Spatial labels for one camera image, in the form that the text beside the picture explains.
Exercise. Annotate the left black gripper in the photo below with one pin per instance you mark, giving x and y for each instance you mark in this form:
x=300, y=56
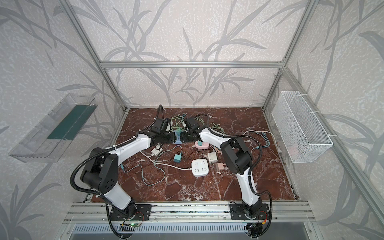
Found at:
x=167, y=137

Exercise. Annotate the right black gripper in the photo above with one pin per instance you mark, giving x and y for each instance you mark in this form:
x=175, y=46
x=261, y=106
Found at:
x=188, y=136

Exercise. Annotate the blue power strip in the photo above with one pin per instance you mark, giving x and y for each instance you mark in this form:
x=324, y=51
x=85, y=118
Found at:
x=178, y=140

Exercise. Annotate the teal charger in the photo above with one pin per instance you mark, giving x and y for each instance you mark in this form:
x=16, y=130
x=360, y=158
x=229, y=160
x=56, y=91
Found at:
x=177, y=158

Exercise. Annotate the white power strip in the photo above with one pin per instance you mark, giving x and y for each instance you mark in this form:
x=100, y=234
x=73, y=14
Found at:
x=200, y=167

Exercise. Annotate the pink charger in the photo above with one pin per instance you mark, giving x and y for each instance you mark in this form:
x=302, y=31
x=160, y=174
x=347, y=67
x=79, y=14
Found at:
x=220, y=166

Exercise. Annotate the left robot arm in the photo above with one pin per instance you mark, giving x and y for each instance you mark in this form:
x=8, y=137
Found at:
x=98, y=174

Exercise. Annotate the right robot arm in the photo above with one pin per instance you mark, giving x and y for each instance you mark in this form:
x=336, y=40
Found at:
x=237, y=156

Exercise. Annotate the pink power strip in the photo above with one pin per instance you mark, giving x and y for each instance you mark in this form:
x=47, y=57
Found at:
x=205, y=146

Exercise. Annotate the white wire mesh basket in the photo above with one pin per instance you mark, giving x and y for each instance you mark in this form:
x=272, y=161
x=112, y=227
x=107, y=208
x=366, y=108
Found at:
x=303, y=135

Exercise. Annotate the clear plastic wall tray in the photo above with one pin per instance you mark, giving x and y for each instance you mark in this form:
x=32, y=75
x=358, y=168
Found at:
x=47, y=142

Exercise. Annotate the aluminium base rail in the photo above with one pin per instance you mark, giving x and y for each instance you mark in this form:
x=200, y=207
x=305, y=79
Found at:
x=190, y=212

